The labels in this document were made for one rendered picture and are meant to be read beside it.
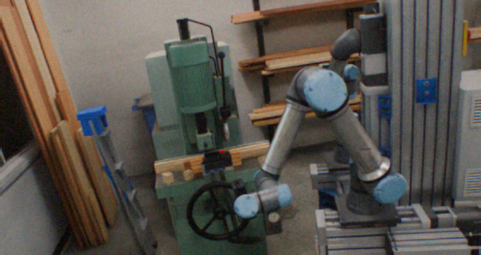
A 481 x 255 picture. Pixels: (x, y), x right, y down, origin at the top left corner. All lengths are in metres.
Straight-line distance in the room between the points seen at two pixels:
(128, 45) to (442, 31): 3.17
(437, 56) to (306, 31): 2.79
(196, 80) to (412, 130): 0.94
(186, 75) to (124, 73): 2.47
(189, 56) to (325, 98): 0.76
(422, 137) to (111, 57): 3.25
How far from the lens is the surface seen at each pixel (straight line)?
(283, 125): 1.30
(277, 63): 3.72
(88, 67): 4.21
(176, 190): 1.77
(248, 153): 1.91
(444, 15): 1.58
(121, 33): 4.11
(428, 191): 1.76
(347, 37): 1.84
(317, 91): 1.12
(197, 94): 1.72
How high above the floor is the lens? 1.61
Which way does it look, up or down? 20 degrees down
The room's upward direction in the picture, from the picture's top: 9 degrees counter-clockwise
